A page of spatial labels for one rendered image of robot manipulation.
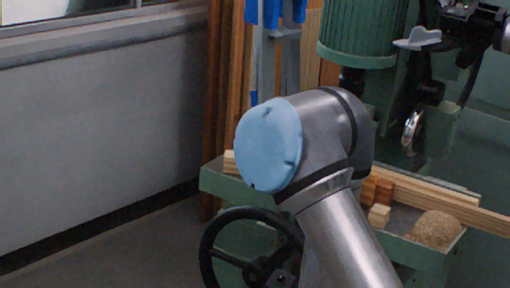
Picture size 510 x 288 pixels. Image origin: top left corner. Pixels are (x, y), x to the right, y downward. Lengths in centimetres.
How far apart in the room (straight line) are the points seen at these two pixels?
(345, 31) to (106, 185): 177
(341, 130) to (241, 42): 211
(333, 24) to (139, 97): 164
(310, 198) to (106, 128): 218
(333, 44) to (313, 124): 68
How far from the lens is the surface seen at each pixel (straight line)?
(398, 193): 186
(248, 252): 192
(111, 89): 315
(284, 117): 106
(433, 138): 197
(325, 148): 108
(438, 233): 172
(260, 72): 270
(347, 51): 174
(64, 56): 296
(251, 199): 186
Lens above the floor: 170
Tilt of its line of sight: 24 degrees down
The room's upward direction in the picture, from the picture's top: 8 degrees clockwise
